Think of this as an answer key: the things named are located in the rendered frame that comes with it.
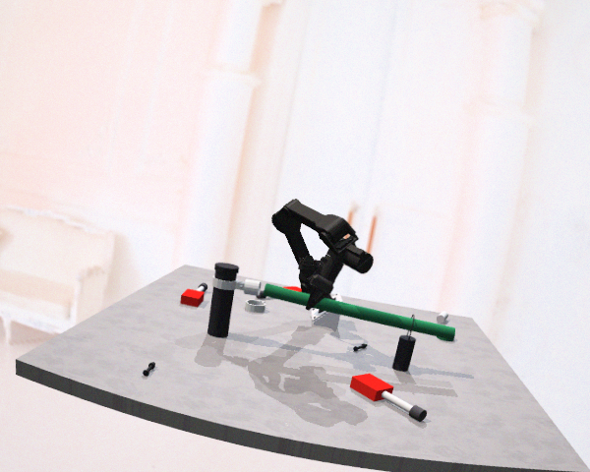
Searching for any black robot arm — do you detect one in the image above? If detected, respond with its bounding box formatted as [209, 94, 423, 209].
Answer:
[271, 199, 374, 295]

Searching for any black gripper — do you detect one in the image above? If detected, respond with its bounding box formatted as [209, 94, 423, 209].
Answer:
[306, 255, 344, 311]

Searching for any green cylinder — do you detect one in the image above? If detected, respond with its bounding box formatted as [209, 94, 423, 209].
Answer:
[264, 284, 455, 339]

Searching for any white metal ring clamp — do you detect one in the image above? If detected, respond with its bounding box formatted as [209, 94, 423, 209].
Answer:
[245, 300, 266, 313]

